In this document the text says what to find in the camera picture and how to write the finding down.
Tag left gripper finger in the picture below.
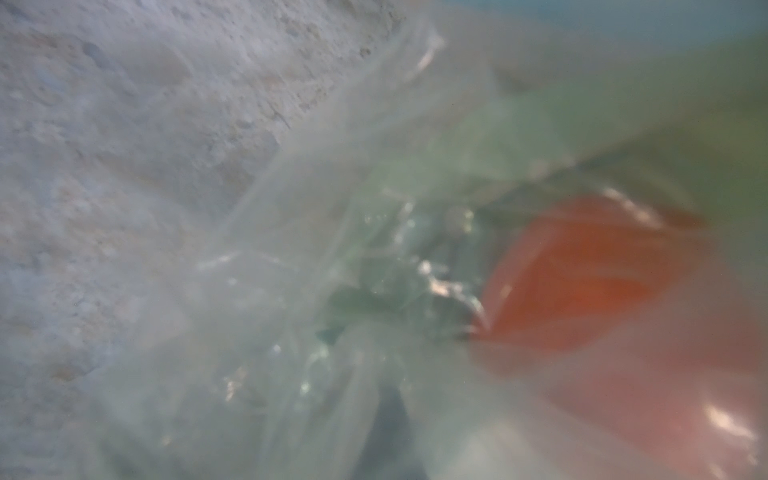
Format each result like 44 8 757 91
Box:
359 386 428 480

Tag green printed zip-top bag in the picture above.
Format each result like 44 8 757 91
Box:
76 1 767 479

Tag orange in bag upper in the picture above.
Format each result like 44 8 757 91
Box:
470 196 709 353

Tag orange in bag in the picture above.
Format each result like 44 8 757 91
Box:
537 335 765 479
470 196 709 353

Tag orange in bag lower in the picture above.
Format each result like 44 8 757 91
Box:
537 335 765 479

